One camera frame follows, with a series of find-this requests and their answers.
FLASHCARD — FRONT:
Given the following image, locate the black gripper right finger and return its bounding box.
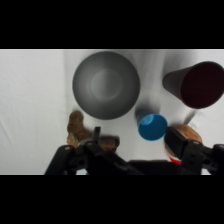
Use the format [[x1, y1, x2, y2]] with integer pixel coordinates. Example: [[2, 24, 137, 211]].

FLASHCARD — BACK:
[[164, 126, 224, 176]]

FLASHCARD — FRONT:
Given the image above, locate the grey bowl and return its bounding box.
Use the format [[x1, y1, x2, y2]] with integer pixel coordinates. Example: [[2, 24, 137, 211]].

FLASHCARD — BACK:
[[72, 50, 141, 121]]

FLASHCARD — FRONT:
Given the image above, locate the brown plush animal toy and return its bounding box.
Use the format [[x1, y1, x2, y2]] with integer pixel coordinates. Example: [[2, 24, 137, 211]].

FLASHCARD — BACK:
[[66, 110, 121, 154]]

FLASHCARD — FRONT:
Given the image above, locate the blue cup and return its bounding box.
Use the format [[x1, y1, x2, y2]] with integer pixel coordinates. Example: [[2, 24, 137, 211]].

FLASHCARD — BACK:
[[135, 108, 169, 142]]

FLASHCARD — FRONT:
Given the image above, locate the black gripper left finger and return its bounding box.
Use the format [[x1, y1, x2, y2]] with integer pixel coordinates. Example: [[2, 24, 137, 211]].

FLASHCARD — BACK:
[[44, 126, 145, 176]]

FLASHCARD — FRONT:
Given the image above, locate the brown cup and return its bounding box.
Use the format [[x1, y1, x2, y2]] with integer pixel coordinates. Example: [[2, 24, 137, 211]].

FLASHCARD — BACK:
[[162, 60, 224, 110]]

